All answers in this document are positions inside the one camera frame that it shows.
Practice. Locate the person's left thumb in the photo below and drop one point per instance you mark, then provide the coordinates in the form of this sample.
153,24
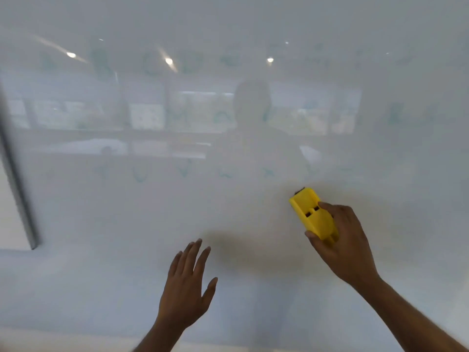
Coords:
209,292

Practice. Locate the yellow whiteboard eraser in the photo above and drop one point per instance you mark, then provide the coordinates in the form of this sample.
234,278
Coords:
311,210

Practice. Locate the person's left middle finger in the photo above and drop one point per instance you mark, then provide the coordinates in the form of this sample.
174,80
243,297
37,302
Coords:
194,256

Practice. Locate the person's left little finger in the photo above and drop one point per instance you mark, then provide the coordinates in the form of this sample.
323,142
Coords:
174,263

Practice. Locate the person's left hand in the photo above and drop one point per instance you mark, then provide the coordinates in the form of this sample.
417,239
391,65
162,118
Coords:
181,296

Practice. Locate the person's right hand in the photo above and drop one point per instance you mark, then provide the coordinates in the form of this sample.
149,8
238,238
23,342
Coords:
348,249

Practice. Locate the person's left forearm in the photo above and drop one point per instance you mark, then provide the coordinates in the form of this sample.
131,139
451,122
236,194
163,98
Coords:
157,339

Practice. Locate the white whiteboard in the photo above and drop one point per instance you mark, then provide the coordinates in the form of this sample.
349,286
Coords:
234,106

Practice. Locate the person's right thumb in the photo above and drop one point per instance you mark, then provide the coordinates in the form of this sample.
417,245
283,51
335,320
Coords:
317,242

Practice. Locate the person's right forearm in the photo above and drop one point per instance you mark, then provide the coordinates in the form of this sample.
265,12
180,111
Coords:
406,318

